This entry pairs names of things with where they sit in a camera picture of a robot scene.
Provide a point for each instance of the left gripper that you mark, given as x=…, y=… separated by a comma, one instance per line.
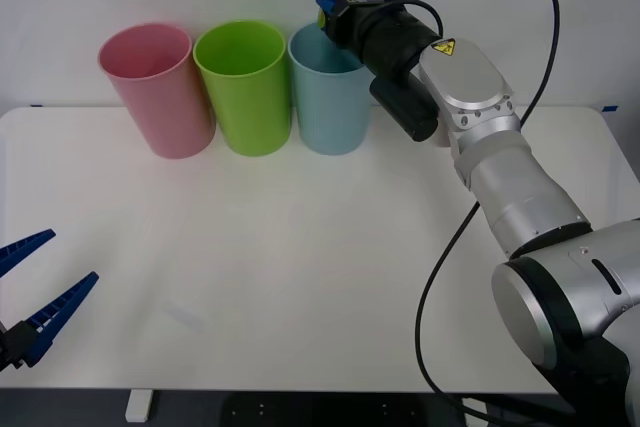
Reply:
x=4, y=347

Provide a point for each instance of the pink plastic bin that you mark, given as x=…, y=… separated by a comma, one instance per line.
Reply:
x=165, y=107

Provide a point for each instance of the pale blue plastic bin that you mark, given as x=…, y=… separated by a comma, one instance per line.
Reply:
x=327, y=112

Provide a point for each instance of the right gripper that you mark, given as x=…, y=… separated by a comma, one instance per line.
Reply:
x=355, y=22

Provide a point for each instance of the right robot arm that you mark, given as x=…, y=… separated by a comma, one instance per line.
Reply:
x=465, y=77

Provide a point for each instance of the white table leg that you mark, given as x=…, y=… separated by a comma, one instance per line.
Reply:
x=137, y=407

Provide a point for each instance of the green plastic bin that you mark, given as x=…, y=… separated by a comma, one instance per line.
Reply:
x=250, y=107

